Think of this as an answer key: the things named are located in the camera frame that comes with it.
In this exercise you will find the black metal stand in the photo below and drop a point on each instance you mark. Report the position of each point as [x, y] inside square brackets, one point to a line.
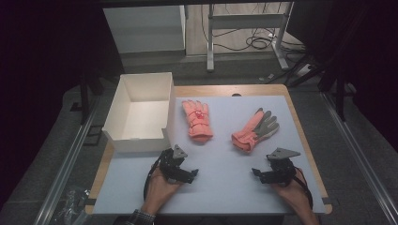
[340, 97]
[84, 100]

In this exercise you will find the pink glove with grey palm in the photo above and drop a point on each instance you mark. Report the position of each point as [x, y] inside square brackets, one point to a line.
[255, 131]

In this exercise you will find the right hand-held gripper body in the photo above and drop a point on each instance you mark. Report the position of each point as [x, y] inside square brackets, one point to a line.
[281, 168]

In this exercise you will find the person's left hand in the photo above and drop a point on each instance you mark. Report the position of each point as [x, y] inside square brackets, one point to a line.
[158, 190]

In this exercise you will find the white cardboard box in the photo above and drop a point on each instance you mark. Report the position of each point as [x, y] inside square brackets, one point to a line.
[140, 115]

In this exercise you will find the dark curtain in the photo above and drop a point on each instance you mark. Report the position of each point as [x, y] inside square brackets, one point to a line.
[359, 47]
[40, 62]

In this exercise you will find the aluminium rail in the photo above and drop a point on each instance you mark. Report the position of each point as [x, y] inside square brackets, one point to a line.
[65, 168]
[359, 156]

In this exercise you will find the pink glove with red emblem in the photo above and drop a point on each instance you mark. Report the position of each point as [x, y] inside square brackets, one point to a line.
[197, 120]

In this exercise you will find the black tape strip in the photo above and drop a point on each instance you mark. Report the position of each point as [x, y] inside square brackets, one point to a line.
[327, 200]
[90, 202]

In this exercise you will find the white cabinet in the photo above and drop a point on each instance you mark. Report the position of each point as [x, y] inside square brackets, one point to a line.
[144, 28]

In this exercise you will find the black floor bracket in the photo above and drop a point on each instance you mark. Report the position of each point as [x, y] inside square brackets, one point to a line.
[93, 135]

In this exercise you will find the person's right hand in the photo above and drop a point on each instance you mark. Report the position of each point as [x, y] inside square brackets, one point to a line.
[292, 193]

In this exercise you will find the pale blue table mat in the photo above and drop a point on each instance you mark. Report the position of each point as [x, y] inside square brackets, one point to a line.
[219, 162]

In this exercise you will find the white metal desk frame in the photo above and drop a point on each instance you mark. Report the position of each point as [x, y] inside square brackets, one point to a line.
[247, 21]

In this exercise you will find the white power strip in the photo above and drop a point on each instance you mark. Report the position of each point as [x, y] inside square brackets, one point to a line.
[303, 70]

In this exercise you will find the clear plastic bag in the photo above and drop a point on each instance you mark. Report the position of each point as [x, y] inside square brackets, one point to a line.
[70, 203]

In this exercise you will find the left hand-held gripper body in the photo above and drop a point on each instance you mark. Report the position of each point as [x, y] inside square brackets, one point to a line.
[172, 164]

